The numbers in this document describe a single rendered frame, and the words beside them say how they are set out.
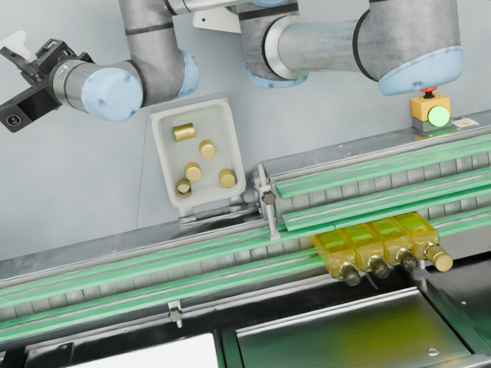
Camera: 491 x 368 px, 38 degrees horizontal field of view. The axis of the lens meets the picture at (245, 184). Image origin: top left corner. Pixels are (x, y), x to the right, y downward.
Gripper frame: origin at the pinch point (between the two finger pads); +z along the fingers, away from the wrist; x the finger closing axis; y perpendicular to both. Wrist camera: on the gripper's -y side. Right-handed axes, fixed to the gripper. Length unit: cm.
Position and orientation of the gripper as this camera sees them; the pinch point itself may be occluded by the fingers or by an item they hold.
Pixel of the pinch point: (14, 75)
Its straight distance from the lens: 133.5
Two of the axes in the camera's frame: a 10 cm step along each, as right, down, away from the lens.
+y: 6.1, -7.4, 2.8
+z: -6.3, -2.5, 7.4
